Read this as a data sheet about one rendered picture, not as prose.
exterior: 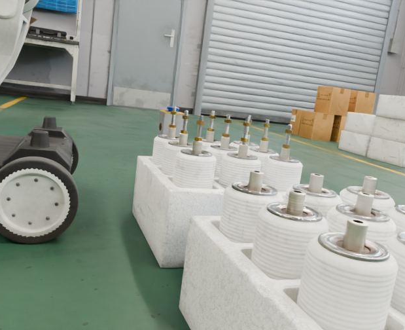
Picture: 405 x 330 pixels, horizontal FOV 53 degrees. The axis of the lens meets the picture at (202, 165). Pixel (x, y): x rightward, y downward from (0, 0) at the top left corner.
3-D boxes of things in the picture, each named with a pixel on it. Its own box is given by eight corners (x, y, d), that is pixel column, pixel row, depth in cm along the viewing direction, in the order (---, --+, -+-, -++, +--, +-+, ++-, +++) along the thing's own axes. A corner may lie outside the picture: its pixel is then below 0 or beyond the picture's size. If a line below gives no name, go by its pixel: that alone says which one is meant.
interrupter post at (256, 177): (250, 192, 65) (254, 173, 65) (244, 188, 67) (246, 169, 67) (264, 193, 66) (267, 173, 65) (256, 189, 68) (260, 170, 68)
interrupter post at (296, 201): (290, 217, 54) (295, 194, 54) (281, 211, 57) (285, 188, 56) (305, 217, 55) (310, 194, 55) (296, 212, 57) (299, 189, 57)
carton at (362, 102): (371, 119, 472) (376, 93, 467) (353, 116, 466) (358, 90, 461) (355, 116, 501) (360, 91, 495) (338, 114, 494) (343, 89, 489)
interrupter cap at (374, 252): (347, 266, 40) (349, 259, 40) (303, 237, 47) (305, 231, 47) (405, 263, 43) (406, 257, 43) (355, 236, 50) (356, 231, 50)
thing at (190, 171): (167, 218, 103) (175, 148, 100) (205, 222, 104) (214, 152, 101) (167, 232, 94) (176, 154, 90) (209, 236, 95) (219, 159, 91)
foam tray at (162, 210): (160, 268, 90) (169, 190, 87) (131, 212, 126) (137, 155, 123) (309, 264, 104) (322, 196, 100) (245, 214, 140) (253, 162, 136)
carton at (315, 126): (330, 141, 461) (334, 114, 455) (311, 139, 454) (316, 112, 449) (316, 137, 489) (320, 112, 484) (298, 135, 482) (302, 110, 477)
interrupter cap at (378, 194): (366, 200, 70) (366, 196, 70) (337, 188, 77) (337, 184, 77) (398, 201, 73) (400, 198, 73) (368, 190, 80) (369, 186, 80)
